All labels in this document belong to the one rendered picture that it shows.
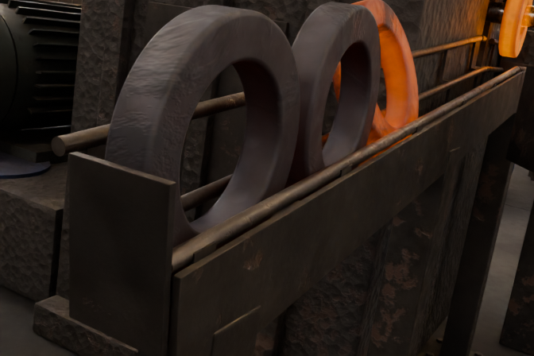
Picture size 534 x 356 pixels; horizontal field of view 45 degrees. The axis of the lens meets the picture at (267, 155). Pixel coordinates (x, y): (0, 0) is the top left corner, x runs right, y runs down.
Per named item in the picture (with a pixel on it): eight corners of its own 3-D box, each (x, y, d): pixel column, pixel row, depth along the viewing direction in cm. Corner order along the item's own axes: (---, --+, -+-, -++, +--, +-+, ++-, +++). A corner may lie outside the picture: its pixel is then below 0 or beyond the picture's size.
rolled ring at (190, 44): (311, 1, 47) (273, -4, 49) (145, 23, 32) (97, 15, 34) (292, 226, 54) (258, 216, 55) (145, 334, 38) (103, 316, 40)
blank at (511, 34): (508, -18, 126) (526, -16, 124) (521, -22, 139) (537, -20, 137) (493, 60, 131) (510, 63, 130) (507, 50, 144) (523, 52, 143)
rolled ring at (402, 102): (340, 36, 64) (311, 43, 66) (395, 186, 72) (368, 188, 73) (388, -26, 78) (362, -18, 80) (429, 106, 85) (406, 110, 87)
